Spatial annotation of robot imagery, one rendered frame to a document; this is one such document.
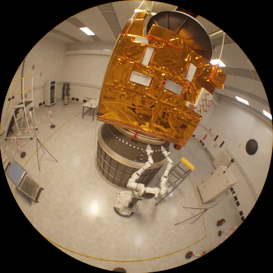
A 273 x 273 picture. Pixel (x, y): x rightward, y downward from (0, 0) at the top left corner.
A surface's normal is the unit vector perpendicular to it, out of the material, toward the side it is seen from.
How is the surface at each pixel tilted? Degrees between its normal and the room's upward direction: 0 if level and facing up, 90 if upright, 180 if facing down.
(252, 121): 90
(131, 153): 62
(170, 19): 125
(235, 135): 90
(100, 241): 0
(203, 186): 90
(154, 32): 95
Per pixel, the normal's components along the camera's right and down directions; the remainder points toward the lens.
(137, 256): 0.32, -0.79
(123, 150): -0.13, 0.01
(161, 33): -0.07, 0.61
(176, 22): -0.71, 0.65
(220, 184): -0.95, -0.27
